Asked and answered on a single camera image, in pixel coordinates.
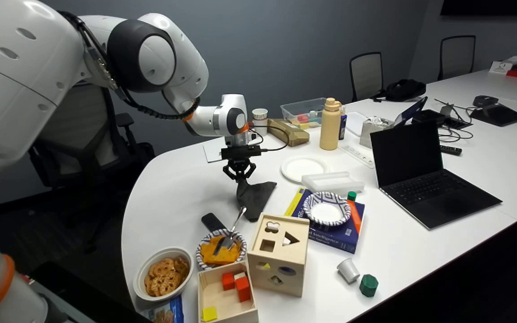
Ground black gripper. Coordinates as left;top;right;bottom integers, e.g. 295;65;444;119
221;156;259;189

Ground white foam block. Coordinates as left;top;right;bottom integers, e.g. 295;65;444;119
300;171;367;196

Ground metal fork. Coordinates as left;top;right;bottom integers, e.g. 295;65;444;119
212;205;250;257

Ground small black remote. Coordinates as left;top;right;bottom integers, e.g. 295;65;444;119
439;142;466;158

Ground brown pretzel crisps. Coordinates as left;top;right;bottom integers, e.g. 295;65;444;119
144;255;191;298

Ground blue patterned paper bowl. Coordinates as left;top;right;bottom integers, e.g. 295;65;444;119
302;190;352;230

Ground black mesh conference chair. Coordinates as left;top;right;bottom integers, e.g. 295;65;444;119
349;50;387;102
437;34;478;81

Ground black computer mouse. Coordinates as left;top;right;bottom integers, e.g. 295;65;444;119
473;93;501;110

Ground white round bowl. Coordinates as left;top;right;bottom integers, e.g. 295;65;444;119
132;246;196;303

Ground white flat board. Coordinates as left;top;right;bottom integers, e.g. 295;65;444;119
203;138;243;165

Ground blue snack bag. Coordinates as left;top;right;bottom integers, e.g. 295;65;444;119
150;293;187;323

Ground red wooden block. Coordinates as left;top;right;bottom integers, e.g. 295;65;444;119
234;275;254;303
220;271;239;293

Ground black office chair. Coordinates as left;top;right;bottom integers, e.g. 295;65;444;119
27;88;157;253

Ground black wall screen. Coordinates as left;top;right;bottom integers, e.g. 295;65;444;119
440;0;517;18

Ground blue yellow book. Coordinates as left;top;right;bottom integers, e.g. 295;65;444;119
284;187;369;255

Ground black bag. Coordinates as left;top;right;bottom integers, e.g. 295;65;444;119
383;77;430;102

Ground brown rectangular box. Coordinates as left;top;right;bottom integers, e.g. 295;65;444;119
268;117;313;149

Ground tan plastic bottle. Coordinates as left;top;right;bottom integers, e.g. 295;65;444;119
318;97;345;153

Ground green cylinder block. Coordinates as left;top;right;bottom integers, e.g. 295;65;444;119
358;273;381;300

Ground wooden shape sorter box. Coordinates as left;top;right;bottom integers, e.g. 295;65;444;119
246;212;313;300

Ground small white box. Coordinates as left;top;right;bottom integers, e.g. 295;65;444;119
489;54;517;77

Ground grey remote control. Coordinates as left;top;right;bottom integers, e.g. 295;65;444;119
200;210;229;235

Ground black cloth rag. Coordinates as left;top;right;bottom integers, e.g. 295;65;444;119
234;178;279;224

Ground blue screen tablet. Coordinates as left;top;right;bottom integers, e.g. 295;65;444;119
392;95;430;129

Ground open wooden tray box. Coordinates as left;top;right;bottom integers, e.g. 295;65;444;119
196;260;261;323

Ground white square box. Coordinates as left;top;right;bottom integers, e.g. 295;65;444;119
358;113;395;149

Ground clear plastic container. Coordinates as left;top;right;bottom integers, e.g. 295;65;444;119
281;95;329;129

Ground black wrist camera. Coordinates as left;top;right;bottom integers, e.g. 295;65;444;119
221;144;264;162

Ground black flat pad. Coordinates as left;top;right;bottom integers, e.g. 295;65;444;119
471;104;517;129

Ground white round flat plate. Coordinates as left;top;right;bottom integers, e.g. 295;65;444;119
279;154;329;187

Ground orange tortilla chips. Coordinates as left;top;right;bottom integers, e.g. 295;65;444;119
200;237;245;268

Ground black open laptop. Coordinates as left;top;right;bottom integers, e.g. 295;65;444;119
370;120;505;232

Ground tangled thin cables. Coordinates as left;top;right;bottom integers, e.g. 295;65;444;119
435;97;478;144

